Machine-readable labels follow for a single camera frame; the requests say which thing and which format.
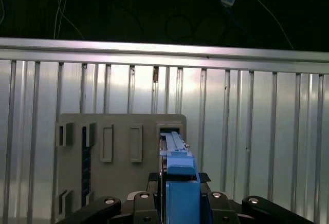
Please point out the grey parts rack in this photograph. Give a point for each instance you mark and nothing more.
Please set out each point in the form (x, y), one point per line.
(115, 177)

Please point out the hard disk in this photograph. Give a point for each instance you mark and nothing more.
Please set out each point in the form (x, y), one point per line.
(182, 201)

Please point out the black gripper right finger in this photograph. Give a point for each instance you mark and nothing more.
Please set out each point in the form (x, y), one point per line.
(218, 208)

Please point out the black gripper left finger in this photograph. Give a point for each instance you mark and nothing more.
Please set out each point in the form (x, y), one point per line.
(144, 208)

